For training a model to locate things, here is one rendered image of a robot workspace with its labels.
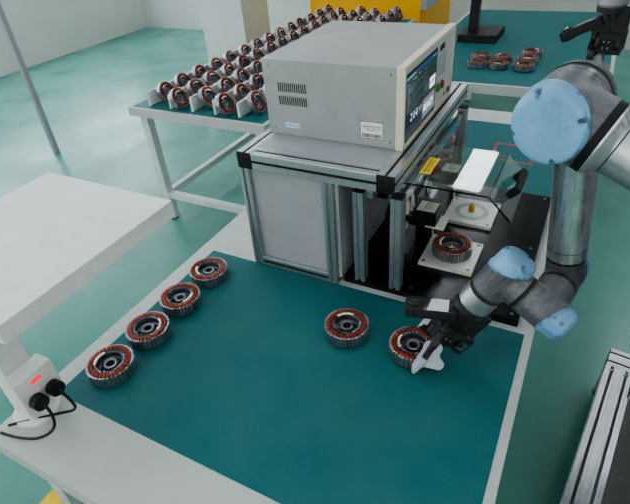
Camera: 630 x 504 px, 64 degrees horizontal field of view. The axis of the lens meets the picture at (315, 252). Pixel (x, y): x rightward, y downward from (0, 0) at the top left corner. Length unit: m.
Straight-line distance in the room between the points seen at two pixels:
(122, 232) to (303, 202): 0.56
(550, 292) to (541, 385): 1.21
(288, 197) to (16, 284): 0.72
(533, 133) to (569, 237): 0.31
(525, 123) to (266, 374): 0.77
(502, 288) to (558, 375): 1.29
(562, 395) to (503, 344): 0.97
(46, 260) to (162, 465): 0.48
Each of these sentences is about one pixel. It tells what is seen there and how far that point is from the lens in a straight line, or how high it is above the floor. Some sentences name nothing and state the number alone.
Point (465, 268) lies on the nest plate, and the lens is 1.45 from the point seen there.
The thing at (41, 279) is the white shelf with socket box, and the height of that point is 1.21.
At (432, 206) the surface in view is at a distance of 1.44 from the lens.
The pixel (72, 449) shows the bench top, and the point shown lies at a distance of 1.24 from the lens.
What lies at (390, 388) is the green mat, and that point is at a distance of 1.17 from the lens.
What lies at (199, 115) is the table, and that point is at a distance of 2.76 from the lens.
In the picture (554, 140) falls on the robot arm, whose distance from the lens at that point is 0.83.
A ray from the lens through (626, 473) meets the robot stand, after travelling 1.85.
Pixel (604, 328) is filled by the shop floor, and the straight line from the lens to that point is 2.57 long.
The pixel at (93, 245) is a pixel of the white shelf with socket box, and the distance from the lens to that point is 0.92.
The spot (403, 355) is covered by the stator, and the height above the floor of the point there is 0.79.
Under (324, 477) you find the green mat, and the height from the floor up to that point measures 0.75.
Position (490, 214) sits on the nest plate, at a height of 0.78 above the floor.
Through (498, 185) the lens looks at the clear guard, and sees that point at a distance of 1.28.
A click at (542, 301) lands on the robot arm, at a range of 1.05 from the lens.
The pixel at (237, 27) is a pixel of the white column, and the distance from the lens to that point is 5.27.
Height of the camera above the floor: 1.66
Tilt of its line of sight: 36 degrees down
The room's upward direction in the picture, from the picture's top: 5 degrees counter-clockwise
